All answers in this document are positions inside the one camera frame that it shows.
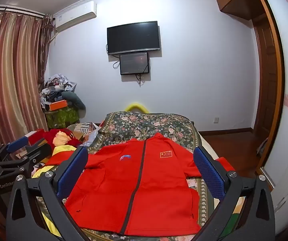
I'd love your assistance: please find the yellow curved object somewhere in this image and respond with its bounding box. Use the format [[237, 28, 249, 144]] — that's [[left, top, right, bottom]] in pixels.
[[125, 102, 148, 112]]

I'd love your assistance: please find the red zip jacket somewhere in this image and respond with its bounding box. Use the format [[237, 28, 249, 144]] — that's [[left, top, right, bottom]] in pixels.
[[45, 132, 236, 237]]

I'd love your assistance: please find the orange box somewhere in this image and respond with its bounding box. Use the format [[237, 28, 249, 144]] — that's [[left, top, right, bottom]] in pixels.
[[45, 100, 68, 111]]

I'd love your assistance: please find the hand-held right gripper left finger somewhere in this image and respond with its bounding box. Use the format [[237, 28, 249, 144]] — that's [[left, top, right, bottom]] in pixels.
[[6, 146, 89, 241]]

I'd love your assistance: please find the dark floral blanket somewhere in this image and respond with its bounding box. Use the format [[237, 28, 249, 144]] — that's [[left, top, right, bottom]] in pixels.
[[31, 111, 234, 241]]

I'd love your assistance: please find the small black wall monitor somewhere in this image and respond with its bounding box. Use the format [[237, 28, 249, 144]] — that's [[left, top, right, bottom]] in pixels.
[[119, 52, 150, 76]]

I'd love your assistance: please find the striped cloth bundle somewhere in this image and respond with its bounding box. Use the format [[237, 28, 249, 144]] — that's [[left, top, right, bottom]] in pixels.
[[67, 122, 102, 146]]

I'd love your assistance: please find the striped pink curtain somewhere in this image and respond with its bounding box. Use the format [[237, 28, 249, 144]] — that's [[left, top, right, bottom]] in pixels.
[[0, 10, 54, 148]]

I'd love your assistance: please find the tan and green blanket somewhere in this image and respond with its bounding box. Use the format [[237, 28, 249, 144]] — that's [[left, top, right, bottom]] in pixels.
[[199, 133, 247, 241]]

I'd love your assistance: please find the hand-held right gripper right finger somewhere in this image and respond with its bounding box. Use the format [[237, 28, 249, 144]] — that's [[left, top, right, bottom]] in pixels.
[[193, 146, 276, 241]]

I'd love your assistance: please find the white air conditioner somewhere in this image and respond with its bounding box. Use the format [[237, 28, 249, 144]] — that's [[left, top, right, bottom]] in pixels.
[[54, 1, 97, 32]]

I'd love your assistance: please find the wooden door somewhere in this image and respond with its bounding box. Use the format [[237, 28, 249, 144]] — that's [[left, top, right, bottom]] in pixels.
[[252, 0, 285, 168]]

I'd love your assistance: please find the wooden overhead cabinet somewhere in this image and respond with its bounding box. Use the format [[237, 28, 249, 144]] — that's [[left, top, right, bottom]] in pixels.
[[213, 0, 260, 20]]

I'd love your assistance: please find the green patterned bag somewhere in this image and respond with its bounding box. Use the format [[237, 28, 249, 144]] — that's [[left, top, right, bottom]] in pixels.
[[45, 106, 81, 130]]

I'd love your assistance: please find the black wall television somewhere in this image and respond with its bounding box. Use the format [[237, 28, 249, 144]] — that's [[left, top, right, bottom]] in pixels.
[[106, 21, 161, 56]]

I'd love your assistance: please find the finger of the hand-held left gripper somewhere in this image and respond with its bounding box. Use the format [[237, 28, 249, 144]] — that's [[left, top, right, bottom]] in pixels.
[[0, 135, 31, 160], [0, 139, 53, 179]]

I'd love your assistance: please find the red plush toy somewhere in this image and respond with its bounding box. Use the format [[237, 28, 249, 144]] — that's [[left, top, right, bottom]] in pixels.
[[29, 128, 83, 149]]

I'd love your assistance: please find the yellow cloth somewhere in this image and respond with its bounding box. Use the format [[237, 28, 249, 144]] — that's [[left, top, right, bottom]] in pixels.
[[31, 145, 77, 238]]

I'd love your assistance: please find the pile of clutter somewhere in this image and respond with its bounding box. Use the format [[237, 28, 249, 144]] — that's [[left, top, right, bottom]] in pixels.
[[39, 73, 86, 111]]

